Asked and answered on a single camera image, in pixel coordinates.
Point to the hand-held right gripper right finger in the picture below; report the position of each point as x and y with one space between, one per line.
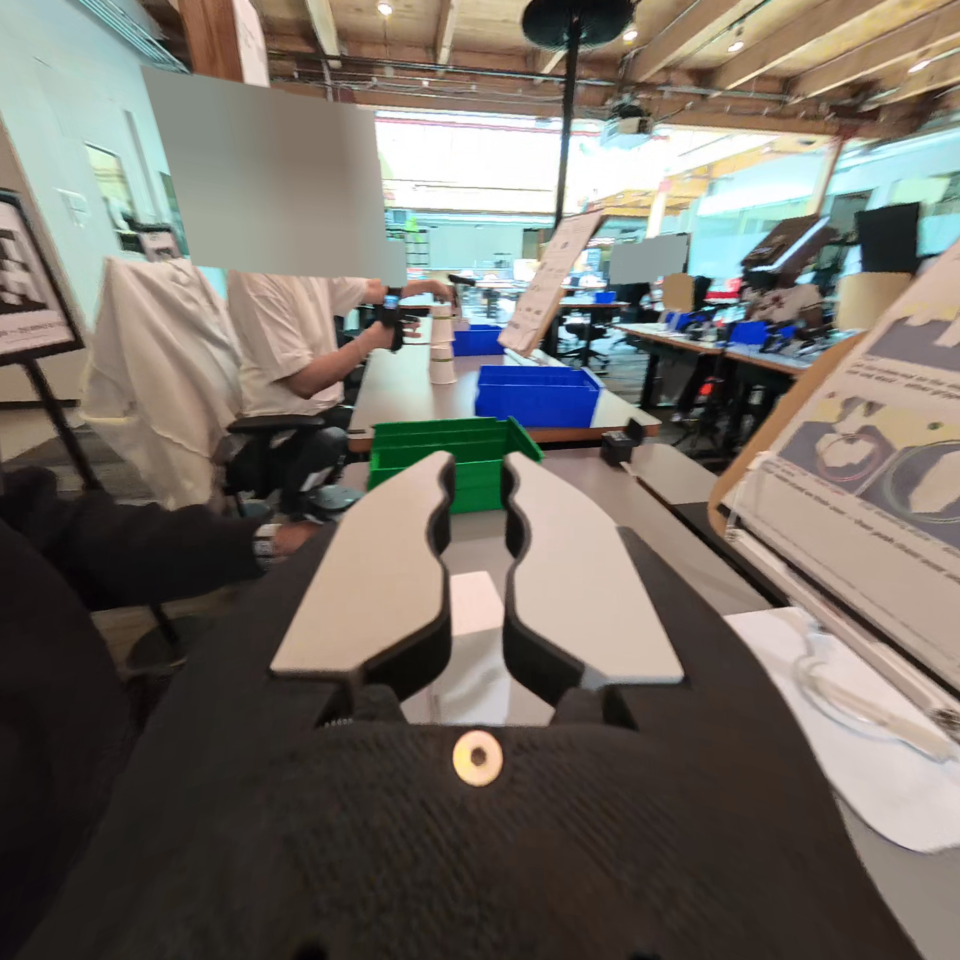
592 600

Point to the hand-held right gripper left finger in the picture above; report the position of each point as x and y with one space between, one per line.
367 592

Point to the green plastic bin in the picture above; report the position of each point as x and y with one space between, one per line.
405 442

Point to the person's left forearm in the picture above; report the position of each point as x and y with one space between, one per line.
150 547

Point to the grey desk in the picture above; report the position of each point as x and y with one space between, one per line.
592 480

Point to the wood-edged desk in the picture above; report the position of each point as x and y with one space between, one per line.
397 390

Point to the person's left hand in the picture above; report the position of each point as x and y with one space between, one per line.
300 536

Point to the wristwatch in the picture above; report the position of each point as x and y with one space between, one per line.
266 541

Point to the small black device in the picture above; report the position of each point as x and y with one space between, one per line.
619 448

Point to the black office chair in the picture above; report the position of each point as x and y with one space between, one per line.
300 450

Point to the large blue plastic bin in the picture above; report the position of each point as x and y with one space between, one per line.
532 405

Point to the paper cup tower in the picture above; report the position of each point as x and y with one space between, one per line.
444 367

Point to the small blue plastic bin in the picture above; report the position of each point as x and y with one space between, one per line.
754 335
480 341

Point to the printed instruction sheet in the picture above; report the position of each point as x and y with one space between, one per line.
885 570

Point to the white cloth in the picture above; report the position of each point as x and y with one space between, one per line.
157 360

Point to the black easel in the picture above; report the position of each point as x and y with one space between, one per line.
64 427

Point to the person's left arm black sleeve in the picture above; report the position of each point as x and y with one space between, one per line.
52 750

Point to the studio light panel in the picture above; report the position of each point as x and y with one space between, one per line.
787 244

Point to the framed poster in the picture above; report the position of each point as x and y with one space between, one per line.
30 285

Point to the black flag panel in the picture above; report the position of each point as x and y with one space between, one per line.
889 240

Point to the black floor lamp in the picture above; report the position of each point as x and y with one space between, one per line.
577 19

